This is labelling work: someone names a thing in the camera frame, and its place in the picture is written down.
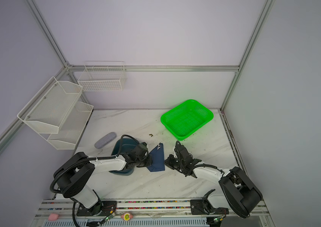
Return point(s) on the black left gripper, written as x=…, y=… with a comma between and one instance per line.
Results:
x=148, y=161

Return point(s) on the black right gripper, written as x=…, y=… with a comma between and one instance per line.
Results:
x=169, y=163

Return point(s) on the teal plastic utensil tray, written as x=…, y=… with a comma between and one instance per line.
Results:
x=126, y=147

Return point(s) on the dark blue paper napkin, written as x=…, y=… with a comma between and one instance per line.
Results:
x=157, y=158

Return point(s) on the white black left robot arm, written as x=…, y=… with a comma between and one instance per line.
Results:
x=71, y=179

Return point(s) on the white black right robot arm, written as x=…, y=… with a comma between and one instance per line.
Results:
x=239, y=192

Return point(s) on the green perforated plastic basket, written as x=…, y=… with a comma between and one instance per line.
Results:
x=186, y=118

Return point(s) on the grey oval stone pad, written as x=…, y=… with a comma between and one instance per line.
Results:
x=105, y=140

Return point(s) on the pink green round toy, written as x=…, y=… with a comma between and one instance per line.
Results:
x=127, y=216

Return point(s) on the white mesh two-tier shelf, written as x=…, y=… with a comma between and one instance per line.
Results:
x=57, y=115

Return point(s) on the pink small toy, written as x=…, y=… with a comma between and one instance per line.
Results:
x=53, y=217

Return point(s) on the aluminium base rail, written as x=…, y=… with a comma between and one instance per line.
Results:
x=146, y=212

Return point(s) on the white wire wall basket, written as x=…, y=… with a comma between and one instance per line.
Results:
x=103, y=76

